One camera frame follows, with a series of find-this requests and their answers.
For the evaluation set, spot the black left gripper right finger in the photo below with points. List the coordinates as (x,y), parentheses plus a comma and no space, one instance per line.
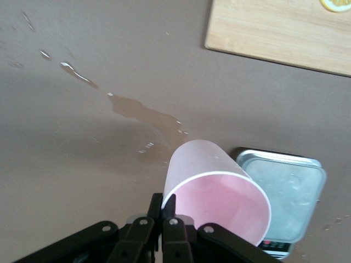
(208,246)

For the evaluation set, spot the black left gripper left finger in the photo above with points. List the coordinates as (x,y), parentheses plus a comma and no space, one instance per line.
(82,243)

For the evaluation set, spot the pink paper cup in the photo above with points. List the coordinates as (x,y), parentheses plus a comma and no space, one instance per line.
(214,197)

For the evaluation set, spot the silver digital kitchen scale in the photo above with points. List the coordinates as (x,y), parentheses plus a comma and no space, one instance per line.
(290,191)

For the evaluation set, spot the wet liquid spill stain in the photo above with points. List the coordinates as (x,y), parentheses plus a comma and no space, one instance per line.
(142,112)

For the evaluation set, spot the wooden cutting board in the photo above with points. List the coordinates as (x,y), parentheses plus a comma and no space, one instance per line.
(274,30)

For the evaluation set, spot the lemon slice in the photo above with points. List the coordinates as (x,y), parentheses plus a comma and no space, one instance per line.
(337,5)

